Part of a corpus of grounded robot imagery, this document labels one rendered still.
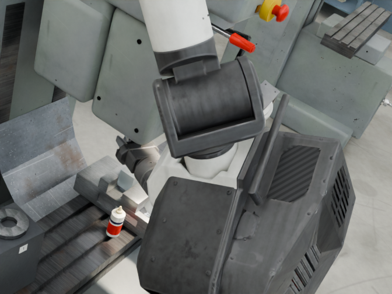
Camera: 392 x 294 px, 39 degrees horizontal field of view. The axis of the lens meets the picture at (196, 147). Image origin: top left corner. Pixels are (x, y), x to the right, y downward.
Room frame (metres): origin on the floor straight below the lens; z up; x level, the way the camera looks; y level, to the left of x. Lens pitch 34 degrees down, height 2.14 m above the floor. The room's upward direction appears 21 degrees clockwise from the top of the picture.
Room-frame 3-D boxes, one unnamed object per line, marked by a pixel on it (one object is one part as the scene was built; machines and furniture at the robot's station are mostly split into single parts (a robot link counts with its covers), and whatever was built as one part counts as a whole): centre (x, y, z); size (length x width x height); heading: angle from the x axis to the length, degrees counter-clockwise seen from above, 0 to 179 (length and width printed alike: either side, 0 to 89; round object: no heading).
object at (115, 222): (1.18, 0.14, 1.01); 0.04 x 0.04 x 0.11
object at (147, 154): (1.19, 0.11, 1.23); 0.13 x 0.12 x 0.10; 134
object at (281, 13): (1.16, -0.06, 1.76); 0.04 x 0.03 x 0.04; 159
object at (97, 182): (1.30, 0.12, 1.01); 0.35 x 0.15 x 0.11; 70
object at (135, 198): (1.29, 0.10, 1.05); 0.15 x 0.06 x 0.04; 160
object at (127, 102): (1.26, 0.18, 1.47); 0.21 x 0.19 x 0.32; 159
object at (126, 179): (1.31, 0.15, 1.07); 0.06 x 0.05 x 0.06; 160
